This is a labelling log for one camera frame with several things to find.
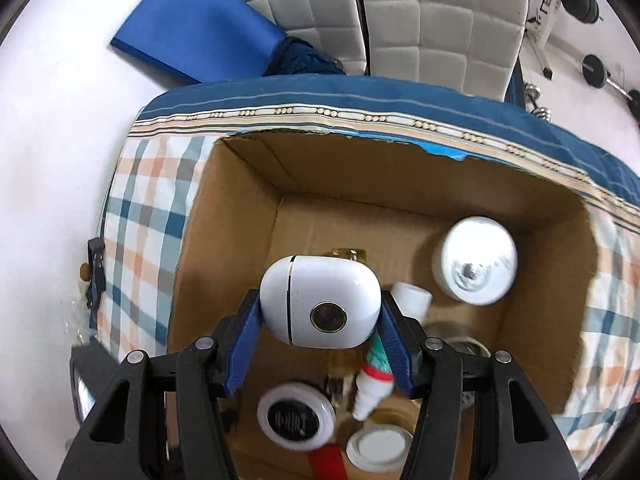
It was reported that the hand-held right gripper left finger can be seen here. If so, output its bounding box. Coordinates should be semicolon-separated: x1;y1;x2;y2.
57;289;263;480

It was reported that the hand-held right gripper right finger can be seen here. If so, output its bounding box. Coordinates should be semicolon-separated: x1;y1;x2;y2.
377;290;571;480

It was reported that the white green red spray tube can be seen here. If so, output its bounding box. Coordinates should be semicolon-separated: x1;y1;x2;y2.
350;282;433;421

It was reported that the yellow glass bottle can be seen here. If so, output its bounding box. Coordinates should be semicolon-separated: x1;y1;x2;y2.
327;247;368;406

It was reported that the perforated metal round speaker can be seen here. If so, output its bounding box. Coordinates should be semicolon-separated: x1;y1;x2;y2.
422;321;493;406

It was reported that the small white rounded case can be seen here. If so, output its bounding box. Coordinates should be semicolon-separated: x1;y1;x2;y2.
259;255;383;348

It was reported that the black-lidded white round tin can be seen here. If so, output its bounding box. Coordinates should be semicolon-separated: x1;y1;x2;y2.
256;382;337;453

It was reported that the gold-rimmed round tin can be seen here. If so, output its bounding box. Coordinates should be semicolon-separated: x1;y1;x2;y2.
345;407;417;472

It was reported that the white round jar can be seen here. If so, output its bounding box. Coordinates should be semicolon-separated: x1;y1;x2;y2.
431;216;518;306

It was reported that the cardboard box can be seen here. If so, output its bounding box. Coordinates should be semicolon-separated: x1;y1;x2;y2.
165;130;601;480

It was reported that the small red box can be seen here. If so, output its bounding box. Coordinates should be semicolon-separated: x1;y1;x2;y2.
307;442;351;480

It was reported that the black table clamp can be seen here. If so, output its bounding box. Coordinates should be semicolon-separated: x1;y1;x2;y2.
80;237;107;311

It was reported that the plaid blue-bordered tablecloth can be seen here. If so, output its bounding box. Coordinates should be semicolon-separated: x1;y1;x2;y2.
90;75;640;476

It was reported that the small metal dumbbell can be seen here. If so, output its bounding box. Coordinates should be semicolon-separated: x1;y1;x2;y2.
522;85;553;123

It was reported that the dark blue cloth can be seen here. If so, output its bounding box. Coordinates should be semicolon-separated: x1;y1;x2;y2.
262;35;348;78

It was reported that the blue foam mat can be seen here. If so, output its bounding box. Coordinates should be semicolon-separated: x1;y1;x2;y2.
111;0;287;85

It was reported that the white padded chair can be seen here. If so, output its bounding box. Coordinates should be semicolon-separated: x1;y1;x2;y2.
220;0;366;77
352;0;531;101

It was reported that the short barbell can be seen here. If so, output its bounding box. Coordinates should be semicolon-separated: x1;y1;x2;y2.
581;54;640;121

